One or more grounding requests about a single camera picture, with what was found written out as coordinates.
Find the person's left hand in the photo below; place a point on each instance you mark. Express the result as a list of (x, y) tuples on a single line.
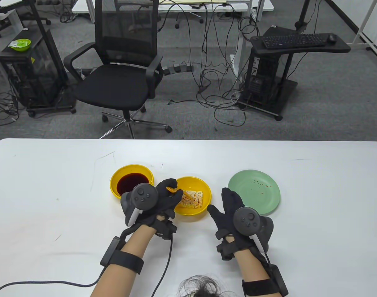
[(168, 202)]

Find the person's right hand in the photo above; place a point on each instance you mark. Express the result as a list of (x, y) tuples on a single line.
[(228, 201)]

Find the orange food piece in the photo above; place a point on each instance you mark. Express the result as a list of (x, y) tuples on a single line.
[(170, 189)]

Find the speckled rice cake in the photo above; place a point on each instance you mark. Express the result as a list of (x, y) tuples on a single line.
[(194, 199)]

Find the dark soy sauce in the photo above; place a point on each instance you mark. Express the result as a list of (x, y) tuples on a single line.
[(129, 182)]

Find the person's right forearm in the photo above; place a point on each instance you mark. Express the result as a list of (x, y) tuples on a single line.
[(250, 266)]

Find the person's left forearm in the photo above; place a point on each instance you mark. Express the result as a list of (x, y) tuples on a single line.
[(135, 238)]

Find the black left forearm band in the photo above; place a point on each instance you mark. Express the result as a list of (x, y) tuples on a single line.
[(126, 261)]

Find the black right forearm band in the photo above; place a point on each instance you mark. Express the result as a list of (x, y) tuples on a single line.
[(259, 286)]

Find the black left hand controller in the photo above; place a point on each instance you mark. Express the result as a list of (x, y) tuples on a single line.
[(143, 196)]

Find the black hand controller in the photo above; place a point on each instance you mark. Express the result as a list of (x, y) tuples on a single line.
[(143, 196), (246, 220)]

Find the black right hand controller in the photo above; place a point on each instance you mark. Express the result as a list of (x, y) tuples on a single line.
[(246, 220)]

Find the green plate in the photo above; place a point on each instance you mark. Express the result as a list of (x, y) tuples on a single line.
[(253, 191)]

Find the yellow bowl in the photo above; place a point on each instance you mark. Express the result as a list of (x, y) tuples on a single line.
[(132, 169), (194, 182)]

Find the black computer tower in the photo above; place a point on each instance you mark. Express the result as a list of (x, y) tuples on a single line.
[(36, 77), (262, 80)]

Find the black mesh office chair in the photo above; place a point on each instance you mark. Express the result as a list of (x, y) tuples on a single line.
[(114, 86)]

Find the grey power strip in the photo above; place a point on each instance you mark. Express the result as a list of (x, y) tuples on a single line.
[(179, 68)]

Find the black rolling equipment stand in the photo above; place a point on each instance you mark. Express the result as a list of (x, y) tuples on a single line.
[(52, 108)]

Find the black keyboard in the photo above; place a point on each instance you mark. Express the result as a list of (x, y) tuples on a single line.
[(293, 40)]

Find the black rolling keyboard stand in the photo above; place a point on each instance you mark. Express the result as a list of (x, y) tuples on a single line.
[(340, 48)]

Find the black computer mouse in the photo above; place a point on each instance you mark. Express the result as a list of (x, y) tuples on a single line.
[(332, 38)]

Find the white office desk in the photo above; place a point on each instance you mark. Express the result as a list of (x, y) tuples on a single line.
[(231, 7)]

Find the small green bowl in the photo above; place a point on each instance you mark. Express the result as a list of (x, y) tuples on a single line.
[(22, 45)]

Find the white freestanding board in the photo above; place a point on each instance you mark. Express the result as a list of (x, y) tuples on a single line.
[(364, 24)]

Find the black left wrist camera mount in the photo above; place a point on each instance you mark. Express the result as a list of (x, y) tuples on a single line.
[(166, 230)]

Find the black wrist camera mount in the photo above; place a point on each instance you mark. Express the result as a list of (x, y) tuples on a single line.
[(166, 230), (227, 249)]

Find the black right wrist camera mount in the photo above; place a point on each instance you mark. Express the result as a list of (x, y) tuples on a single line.
[(227, 249)]

